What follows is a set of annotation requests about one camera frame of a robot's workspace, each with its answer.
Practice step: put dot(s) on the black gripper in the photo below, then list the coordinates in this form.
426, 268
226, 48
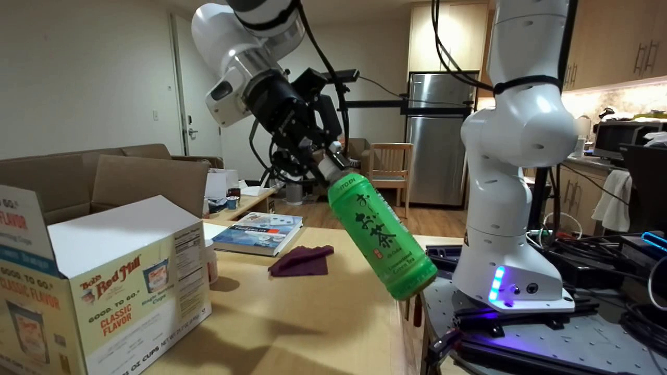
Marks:
283, 118

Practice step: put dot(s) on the green tea bottle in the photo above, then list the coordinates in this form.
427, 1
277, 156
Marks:
377, 236

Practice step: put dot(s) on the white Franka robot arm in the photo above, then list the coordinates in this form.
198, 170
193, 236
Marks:
517, 131

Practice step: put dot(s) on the small white pill bottle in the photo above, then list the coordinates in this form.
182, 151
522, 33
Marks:
210, 268

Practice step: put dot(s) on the low wooden coffee table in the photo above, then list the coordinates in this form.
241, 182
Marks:
257, 199

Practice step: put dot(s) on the wooden slat chair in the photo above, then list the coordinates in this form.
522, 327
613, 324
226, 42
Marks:
389, 182

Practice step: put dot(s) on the blue book with dice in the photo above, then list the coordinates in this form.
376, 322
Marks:
261, 232

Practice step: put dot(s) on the purple cloth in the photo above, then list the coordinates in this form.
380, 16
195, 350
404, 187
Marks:
303, 264

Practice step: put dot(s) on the stainless steel refrigerator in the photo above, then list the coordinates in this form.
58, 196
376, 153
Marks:
438, 153

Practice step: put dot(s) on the light wood tall cabinet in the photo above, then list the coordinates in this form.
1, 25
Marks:
455, 42

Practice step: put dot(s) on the printed flour cardboard box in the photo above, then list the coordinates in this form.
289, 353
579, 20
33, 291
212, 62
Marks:
126, 298

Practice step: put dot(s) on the wooden base cabinet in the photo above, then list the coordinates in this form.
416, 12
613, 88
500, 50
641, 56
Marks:
575, 201

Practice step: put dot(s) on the white hanging towel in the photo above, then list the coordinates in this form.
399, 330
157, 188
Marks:
612, 201

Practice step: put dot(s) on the black power box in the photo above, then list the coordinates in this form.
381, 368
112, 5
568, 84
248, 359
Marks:
597, 268

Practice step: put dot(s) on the grey perforated mounting plate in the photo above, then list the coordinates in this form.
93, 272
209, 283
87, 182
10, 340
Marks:
597, 345

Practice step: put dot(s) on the black appliance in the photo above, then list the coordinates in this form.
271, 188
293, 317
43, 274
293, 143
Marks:
649, 188

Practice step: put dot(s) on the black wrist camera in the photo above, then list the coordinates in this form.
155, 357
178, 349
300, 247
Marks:
315, 91

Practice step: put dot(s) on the black camera on boom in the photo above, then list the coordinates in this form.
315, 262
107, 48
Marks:
417, 107

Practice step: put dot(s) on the wooden wall cabinet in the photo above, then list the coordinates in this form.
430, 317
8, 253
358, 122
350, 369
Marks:
612, 42

